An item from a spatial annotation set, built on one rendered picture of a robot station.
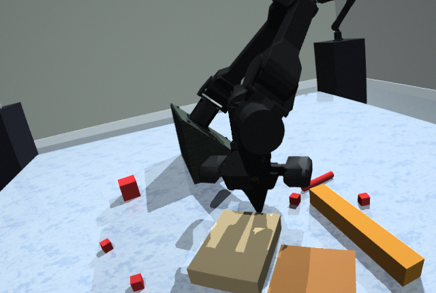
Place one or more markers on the red cylinder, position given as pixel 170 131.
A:
pixel 318 180

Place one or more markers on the orange long rectangular bar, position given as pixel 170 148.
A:
pixel 402 263

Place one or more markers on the red square block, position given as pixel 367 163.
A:
pixel 106 245
pixel 364 199
pixel 136 282
pixel 129 188
pixel 295 199

